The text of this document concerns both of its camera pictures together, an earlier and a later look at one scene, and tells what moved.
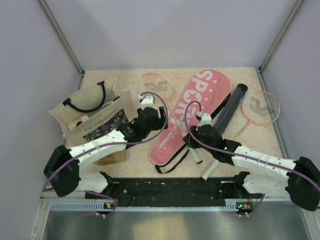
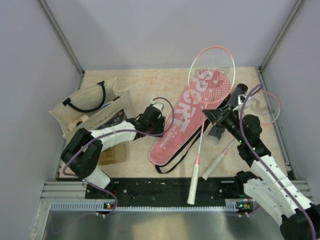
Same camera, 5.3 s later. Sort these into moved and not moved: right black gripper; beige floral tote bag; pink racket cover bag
Moved: right black gripper
Not moved: beige floral tote bag; pink racket cover bag
